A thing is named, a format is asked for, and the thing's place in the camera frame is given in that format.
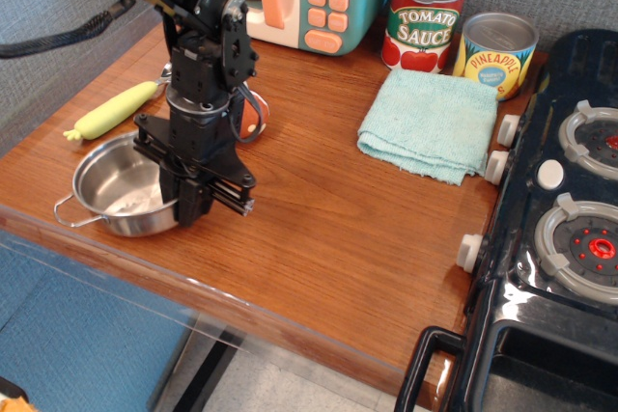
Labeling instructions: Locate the light blue folded cloth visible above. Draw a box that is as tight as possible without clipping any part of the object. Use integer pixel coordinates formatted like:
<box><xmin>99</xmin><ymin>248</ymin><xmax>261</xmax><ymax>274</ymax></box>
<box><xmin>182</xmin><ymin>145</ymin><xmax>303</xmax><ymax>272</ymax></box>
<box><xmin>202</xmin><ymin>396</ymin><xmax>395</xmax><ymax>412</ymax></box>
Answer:
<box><xmin>357</xmin><ymin>69</ymin><xmax>497</xmax><ymax>186</ymax></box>

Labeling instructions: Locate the stainless steel pot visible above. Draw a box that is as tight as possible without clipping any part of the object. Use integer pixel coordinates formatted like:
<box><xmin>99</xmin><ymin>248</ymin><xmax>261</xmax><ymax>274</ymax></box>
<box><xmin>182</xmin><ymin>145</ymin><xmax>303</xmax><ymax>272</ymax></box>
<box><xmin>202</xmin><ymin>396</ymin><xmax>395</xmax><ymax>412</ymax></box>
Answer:
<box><xmin>53</xmin><ymin>131</ymin><xmax>178</xmax><ymax>237</ymax></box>

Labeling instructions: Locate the tomato sauce can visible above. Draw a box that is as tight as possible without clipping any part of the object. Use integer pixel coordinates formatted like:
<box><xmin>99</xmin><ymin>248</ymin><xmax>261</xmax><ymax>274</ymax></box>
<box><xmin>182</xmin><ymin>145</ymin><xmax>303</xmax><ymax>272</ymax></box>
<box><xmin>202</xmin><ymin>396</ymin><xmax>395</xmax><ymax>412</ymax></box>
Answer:
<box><xmin>381</xmin><ymin>0</ymin><xmax>464</xmax><ymax>73</ymax></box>

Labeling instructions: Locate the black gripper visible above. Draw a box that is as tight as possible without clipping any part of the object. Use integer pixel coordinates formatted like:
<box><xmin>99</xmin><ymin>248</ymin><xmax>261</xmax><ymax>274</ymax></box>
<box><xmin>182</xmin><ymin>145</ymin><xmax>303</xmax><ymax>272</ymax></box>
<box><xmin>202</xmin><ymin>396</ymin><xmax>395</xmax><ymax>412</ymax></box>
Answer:
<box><xmin>134</xmin><ymin>93</ymin><xmax>257</xmax><ymax>228</ymax></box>

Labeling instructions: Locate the spoon with green handle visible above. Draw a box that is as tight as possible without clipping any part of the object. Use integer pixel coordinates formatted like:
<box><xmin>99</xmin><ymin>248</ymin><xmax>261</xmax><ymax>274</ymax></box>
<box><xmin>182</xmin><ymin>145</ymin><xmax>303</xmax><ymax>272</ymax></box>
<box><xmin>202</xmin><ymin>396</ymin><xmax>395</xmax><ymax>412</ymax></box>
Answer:
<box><xmin>63</xmin><ymin>62</ymin><xmax>172</xmax><ymax>141</ymax></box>

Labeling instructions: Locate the orange object at corner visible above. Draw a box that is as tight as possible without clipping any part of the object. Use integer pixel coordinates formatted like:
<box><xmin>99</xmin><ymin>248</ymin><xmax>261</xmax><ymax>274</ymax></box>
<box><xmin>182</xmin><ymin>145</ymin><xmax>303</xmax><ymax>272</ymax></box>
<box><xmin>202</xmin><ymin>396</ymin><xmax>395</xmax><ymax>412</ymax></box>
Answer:
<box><xmin>0</xmin><ymin>377</ymin><xmax>38</xmax><ymax>412</ymax></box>

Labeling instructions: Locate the black toy stove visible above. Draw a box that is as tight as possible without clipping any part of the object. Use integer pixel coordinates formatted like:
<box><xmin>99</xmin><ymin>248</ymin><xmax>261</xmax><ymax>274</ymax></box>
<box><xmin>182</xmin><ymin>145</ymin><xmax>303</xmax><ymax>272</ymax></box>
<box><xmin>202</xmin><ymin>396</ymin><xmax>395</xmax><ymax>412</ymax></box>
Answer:
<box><xmin>396</xmin><ymin>29</ymin><xmax>617</xmax><ymax>411</ymax></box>

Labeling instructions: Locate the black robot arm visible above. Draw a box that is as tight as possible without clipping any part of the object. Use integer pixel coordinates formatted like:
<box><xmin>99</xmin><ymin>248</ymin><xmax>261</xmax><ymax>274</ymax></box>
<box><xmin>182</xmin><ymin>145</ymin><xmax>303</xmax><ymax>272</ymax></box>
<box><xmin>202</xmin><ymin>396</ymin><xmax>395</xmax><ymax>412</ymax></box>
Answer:
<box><xmin>134</xmin><ymin>0</ymin><xmax>261</xmax><ymax>227</ymax></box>

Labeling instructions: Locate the pineapple can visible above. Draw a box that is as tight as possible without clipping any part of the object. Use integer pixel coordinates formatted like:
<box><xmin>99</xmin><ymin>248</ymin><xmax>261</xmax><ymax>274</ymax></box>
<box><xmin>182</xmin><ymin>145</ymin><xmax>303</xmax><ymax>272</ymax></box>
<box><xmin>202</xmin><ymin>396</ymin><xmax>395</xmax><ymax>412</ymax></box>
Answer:
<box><xmin>453</xmin><ymin>12</ymin><xmax>539</xmax><ymax>101</ymax></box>

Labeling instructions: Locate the brown toy mushroom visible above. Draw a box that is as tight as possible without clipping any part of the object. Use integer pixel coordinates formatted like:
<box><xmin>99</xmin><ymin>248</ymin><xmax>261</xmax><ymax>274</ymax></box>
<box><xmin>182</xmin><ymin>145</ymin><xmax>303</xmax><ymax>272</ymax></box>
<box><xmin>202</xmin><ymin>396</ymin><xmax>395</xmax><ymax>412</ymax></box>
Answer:
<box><xmin>239</xmin><ymin>91</ymin><xmax>270</xmax><ymax>139</ymax></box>

